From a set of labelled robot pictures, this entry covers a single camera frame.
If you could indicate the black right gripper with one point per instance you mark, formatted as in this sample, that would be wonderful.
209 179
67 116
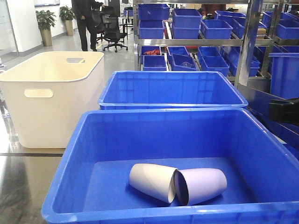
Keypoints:
284 111

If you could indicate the lavender plastic cup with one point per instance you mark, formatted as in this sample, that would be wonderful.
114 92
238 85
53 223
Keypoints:
197 185

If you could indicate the cream plastic cup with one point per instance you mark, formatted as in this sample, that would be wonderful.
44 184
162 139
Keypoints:
154 180

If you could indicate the blue bin with red items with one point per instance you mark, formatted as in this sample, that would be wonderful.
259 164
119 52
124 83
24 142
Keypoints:
149 51

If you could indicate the large blue bin rear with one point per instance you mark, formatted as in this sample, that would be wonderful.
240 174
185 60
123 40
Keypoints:
169 89

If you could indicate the large blue bin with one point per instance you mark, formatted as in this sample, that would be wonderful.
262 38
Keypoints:
91 183
169 89

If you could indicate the blue bin top left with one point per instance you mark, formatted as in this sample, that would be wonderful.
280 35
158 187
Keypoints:
153 11

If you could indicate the large blue bin front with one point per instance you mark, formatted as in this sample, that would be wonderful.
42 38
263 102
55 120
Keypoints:
91 183

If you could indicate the metal shelving rack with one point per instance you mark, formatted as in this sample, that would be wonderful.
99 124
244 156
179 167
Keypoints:
247 43

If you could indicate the black office chair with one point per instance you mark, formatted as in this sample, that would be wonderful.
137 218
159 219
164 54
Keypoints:
112 34

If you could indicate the person in dark clothes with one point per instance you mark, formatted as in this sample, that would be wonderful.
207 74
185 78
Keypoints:
83 12

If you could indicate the cream plastic storage tub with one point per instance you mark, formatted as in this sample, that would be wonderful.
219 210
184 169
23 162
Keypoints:
47 94

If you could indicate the potted plant gold pot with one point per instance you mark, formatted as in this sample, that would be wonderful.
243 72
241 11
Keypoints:
45 20

